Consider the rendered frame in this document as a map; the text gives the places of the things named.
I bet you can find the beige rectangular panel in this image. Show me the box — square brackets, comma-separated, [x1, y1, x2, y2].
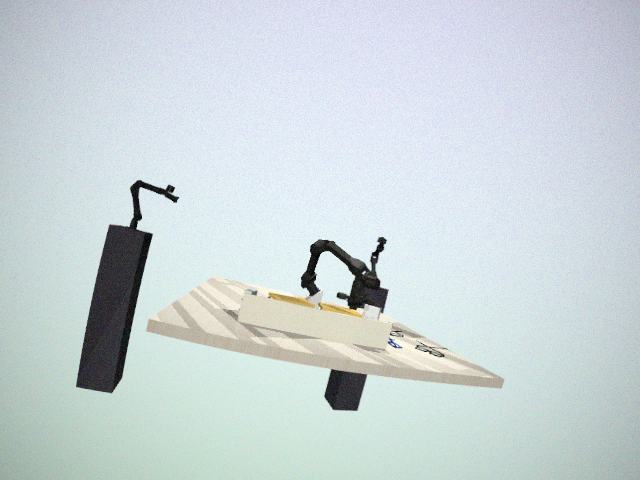
[238, 293, 392, 349]

